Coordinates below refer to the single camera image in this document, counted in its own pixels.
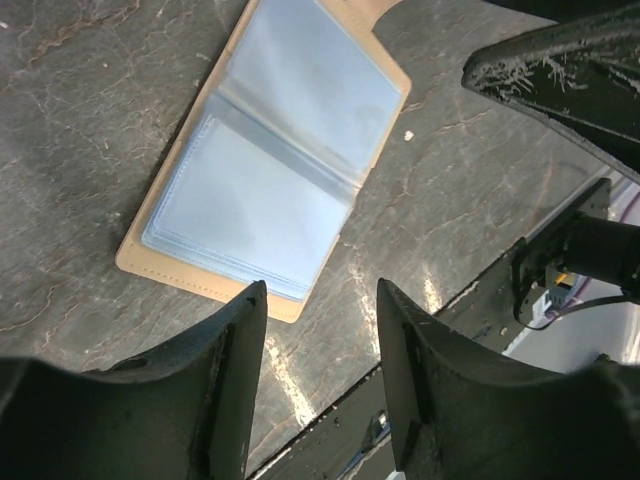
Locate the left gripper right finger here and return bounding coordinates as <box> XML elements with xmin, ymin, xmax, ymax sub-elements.
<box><xmin>377</xmin><ymin>279</ymin><xmax>639</xmax><ymax>479</ymax></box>

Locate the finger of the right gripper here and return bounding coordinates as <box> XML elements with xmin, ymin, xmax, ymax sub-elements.
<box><xmin>461</xmin><ymin>10</ymin><xmax>639</xmax><ymax>181</ymax></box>

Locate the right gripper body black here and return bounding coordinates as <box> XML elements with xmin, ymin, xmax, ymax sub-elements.
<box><xmin>511</xmin><ymin>177</ymin><xmax>639</xmax><ymax>323</ymax></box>

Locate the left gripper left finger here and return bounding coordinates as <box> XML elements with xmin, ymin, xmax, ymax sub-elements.
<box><xmin>1</xmin><ymin>281</ymin><xmax>267</xmax><ymax>479</ymax></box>

